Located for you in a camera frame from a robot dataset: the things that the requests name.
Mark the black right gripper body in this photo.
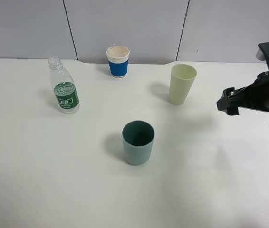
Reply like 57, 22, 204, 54
241, 72, 269, 112

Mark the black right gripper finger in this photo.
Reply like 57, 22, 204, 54
216, 87, 244, 116

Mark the tall pale yellow cup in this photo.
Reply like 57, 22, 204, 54
169, 64, 197, 105

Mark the clear bottle green label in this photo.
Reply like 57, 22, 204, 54
48, 57, 80, 114

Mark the short teal cup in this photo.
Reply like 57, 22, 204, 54
122, 120, 155, 166

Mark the blue sleeved paper cup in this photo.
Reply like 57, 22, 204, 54
106, 45, 130, 78

